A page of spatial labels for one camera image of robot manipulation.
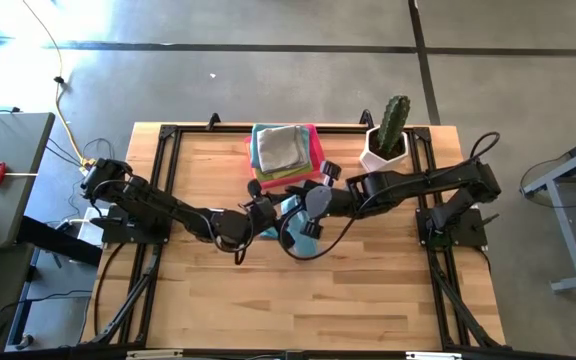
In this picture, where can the pink plastic tray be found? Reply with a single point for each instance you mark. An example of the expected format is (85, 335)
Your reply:
(318, 150)

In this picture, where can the white power box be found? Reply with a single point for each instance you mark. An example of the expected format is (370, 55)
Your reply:
(85, 225)

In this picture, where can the silver metal bracket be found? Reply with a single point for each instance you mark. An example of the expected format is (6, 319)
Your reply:
(433, 355)
(153, 354)

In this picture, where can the lime green microfiber towel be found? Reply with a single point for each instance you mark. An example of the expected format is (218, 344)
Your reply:
(283, 175)

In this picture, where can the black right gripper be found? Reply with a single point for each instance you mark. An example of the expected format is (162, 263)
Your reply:
(323, 200)

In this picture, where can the blue microfiber towel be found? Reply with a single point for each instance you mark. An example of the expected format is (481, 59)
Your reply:
(254, 145)
(300, 230)

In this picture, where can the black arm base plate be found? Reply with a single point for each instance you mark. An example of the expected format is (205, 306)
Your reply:
(113, 232)
(468, 230)

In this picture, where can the green cactus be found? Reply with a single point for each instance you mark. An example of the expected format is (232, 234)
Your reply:
(393, 122)

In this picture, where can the black flat bar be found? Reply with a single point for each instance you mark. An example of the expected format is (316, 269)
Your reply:
(58, 242)

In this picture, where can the grey metal frame table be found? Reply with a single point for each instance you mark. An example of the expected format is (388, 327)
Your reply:
(565, 230)

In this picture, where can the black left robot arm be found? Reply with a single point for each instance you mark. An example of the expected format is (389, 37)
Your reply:
(158, 202)

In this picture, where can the grey microfiber towel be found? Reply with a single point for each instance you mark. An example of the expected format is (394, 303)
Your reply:
(282, 148)

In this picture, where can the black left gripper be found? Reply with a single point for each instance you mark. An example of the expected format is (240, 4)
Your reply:
(263, 211)

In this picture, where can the white faceted plant pot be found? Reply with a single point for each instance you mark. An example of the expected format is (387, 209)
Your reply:
(380, 162)

